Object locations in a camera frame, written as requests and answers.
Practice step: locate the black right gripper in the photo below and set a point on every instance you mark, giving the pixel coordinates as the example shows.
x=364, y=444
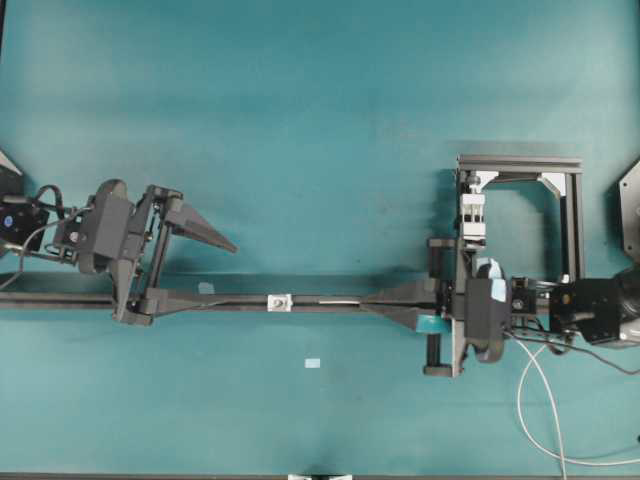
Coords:
x=451, y=265

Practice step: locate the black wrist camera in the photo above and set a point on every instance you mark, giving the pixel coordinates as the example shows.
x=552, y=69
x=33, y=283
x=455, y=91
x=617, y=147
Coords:
x=488, y=302
x=103, y=228

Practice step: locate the black aluminium extrusion frame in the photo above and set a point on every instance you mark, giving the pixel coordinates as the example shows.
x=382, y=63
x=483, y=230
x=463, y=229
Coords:
x=533, y=207

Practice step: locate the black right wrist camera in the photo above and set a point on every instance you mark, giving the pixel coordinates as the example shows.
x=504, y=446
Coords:
x=488, y=302

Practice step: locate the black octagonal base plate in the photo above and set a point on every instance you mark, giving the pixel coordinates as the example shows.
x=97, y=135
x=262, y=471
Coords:
x=629, y=210

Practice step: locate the black long extrusion rail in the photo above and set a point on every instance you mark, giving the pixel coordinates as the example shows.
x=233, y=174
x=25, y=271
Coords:
x=85, y=300

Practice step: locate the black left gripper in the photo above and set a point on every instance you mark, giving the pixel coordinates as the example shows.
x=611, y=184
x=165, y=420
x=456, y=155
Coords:
x=184, y=221

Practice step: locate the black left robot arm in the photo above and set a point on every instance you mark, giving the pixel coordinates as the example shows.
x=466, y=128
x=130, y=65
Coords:
x=33, y=228

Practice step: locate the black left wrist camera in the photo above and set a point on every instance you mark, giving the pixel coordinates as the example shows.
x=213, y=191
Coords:
x=103, y=228

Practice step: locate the white wire clamp block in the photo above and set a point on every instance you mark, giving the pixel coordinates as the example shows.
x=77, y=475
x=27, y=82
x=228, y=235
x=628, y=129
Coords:
x=472, y=226

